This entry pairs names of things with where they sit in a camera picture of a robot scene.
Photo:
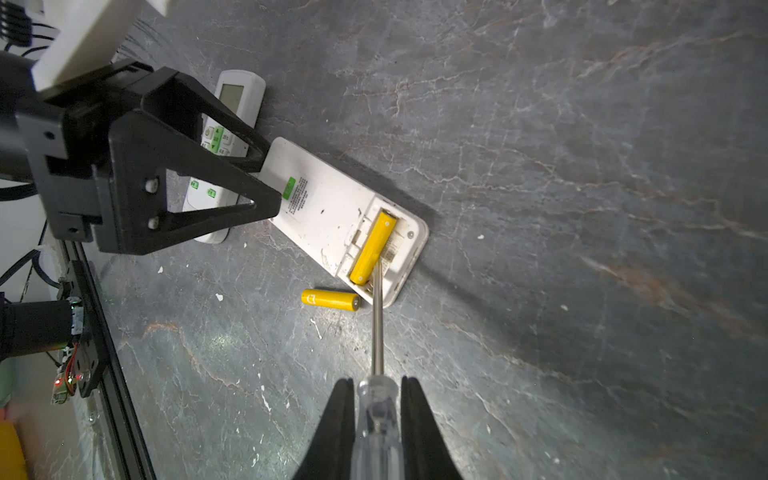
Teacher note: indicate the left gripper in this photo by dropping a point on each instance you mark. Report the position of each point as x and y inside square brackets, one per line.
[111, 153]

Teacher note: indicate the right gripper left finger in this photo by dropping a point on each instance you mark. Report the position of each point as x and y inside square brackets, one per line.
[329, 454]

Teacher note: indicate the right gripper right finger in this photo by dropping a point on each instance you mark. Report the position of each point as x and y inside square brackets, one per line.
[426, 455]

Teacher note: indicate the white remote with batteries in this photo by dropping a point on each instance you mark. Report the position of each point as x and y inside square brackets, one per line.
[334, 218]

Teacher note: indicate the yellow battery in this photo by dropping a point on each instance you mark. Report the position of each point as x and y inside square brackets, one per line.
[344, 301]
[373, 247]

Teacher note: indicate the clear handle screwdriver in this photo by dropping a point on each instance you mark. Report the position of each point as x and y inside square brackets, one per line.
[377, 449]

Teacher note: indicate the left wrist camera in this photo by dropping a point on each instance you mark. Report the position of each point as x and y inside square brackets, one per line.
[89, 33]

